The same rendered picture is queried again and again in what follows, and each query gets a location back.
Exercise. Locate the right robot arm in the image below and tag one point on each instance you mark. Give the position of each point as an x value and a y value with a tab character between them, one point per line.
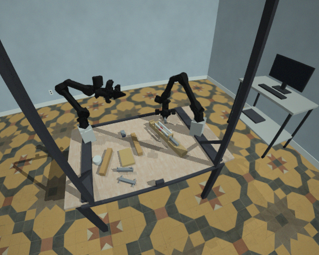
195	106

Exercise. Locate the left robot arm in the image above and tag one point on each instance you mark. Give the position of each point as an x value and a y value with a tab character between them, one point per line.
89	90

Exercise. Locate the grey cylinder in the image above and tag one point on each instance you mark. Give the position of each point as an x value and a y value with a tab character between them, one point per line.
97	160

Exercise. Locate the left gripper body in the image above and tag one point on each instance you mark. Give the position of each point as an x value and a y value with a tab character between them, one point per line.
109	94

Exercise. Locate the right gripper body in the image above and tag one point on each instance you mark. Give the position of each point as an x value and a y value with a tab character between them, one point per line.
158	111

